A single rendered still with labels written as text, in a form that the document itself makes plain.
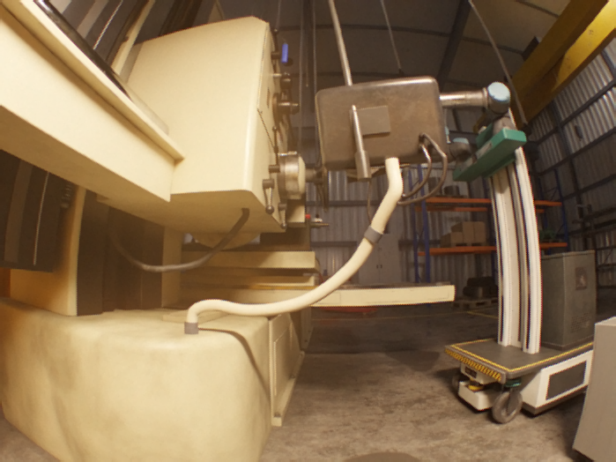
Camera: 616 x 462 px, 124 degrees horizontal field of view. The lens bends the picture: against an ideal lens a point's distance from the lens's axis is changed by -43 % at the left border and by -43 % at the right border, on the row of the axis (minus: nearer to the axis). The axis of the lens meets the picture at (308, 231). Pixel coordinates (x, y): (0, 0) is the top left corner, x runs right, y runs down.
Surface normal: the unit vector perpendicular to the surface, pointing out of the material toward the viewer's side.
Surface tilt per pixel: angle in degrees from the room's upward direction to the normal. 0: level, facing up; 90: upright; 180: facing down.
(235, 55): 90
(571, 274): 90
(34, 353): 90
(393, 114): 110
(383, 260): 90
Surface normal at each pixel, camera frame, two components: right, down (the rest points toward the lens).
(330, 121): -0.31, 0.18
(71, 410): -0.07, -0.18
